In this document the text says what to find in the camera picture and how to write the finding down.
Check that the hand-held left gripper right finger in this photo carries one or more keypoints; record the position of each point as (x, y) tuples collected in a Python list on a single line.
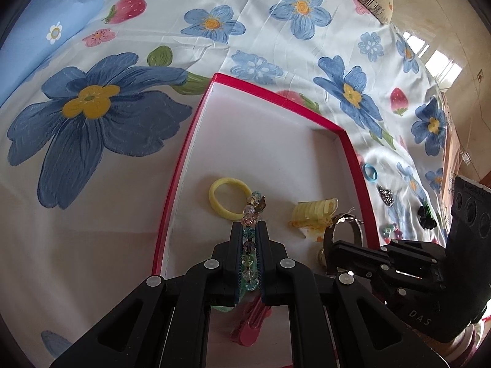
[(264, 260)]

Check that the yellow claw clip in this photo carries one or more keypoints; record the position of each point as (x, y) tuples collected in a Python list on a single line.
[(310, 212)]

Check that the silver glitter hair clip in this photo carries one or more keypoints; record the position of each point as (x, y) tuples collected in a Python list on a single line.
[(384, 196)]

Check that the floral printed blanket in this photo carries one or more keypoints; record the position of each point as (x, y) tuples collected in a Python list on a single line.
[(115, 257)]

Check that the pink hair clip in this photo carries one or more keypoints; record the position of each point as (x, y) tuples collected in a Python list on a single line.
[(249, 329)]

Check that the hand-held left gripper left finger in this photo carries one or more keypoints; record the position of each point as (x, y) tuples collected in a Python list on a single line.
[(238, 260)]

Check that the black scrunchie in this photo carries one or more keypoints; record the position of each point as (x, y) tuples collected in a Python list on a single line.
[(425, 218)]

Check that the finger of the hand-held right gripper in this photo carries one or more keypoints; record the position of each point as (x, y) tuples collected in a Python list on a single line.
[(356, 257), (418, 255)]

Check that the light blue pillow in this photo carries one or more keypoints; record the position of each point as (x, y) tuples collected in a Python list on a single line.
[(38, 27)]

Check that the red shallow box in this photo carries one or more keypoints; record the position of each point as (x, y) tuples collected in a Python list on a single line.
[(261, 142)]

